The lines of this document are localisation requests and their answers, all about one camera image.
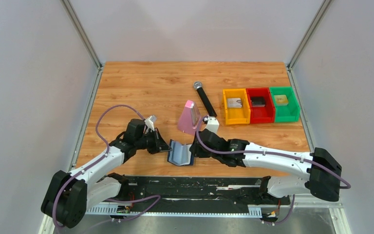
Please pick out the yellow plastic bin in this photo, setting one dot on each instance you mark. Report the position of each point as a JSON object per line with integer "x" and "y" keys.
{"x": 238, "y": 115}

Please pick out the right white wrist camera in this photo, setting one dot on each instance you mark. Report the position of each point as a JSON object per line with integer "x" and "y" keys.
{"x": 212, "y": 124}

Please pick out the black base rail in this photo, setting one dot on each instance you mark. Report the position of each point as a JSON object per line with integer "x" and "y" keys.
{"x": 200, "y": 195}

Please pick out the black cards in red bin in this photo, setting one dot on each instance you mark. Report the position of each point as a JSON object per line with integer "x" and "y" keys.
{"x": 257, "y": 102}

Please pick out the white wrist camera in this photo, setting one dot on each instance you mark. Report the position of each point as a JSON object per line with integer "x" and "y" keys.
{"x": 212, "y": 124}
{"x": 149, "y": 122}

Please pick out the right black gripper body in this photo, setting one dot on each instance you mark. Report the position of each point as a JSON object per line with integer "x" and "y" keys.
{"x": 204, "y": 154}

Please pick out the pink metronome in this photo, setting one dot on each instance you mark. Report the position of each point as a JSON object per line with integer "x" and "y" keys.
{"x": 189, "y": 119}

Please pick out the white cards in yellow bin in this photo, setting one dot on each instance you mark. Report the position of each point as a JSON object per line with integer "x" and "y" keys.
{"x": 233, "y": 103}

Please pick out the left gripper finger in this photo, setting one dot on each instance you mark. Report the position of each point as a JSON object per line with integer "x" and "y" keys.
{"x": 158, "y": 149}
{"x": 161, "y": 144}

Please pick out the green plastic bin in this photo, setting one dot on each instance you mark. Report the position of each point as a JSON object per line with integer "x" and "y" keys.
{"x": 289, "y": 112}

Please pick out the gold cards in green bin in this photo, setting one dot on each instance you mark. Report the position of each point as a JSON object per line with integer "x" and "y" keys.
{"x": 281, "y": 100}

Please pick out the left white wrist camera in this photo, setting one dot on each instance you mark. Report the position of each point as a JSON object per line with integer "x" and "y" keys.
{"x": 149, "y": 122}

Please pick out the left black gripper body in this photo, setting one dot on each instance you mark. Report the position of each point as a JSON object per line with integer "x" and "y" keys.
{"x": 147, "y": 140}

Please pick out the blue leather card holder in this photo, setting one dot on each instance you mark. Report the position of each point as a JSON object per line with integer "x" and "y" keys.
{"x": 180, "y": 154}

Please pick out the black microphone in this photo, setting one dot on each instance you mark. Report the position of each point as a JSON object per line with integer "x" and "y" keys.
{"x": 198, "y": 86}

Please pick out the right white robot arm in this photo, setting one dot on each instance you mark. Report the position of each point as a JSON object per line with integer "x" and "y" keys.
{"x": 317, "y": 172}

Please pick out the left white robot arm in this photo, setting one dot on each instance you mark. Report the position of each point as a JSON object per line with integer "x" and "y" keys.
{"x": 71, "y": 194}

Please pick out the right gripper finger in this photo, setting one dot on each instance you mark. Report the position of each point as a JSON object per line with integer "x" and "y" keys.
{"x": 195, "y": 150}
{"x": 197, "y": 139}

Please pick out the red plastic bin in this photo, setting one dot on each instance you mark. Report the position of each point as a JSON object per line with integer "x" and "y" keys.
{"x": 262, "y": 109}

